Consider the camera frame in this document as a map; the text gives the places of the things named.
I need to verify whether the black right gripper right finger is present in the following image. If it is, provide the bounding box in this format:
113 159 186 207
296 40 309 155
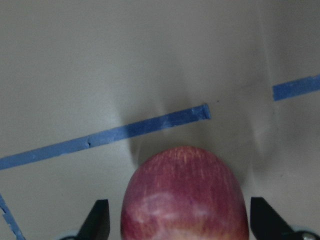
250 196 320 240

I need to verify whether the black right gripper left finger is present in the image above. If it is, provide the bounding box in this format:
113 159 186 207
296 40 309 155
76 199 111 240

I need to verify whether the red apple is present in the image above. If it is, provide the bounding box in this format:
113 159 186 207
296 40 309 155
120 146 249 240

